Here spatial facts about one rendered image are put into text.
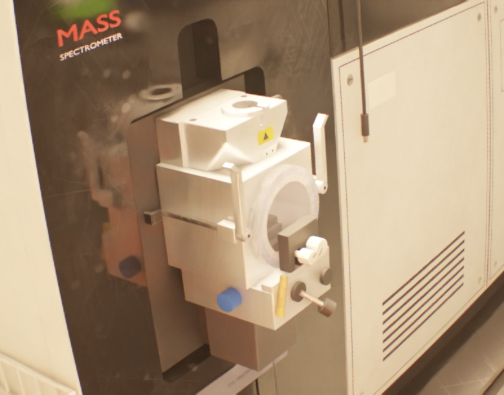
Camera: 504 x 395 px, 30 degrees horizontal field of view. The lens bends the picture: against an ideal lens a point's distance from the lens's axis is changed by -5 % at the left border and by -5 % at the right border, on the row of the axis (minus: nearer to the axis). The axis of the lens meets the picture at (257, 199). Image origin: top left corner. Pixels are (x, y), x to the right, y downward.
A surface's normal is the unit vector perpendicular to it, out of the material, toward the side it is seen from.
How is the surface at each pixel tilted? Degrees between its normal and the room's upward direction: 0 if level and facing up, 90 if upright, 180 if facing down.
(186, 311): 90
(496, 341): 0
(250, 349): 90
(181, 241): 90
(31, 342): 90
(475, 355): 0
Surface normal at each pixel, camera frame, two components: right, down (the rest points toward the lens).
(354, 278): 0.79, 0.18
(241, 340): -0.61, 0.37
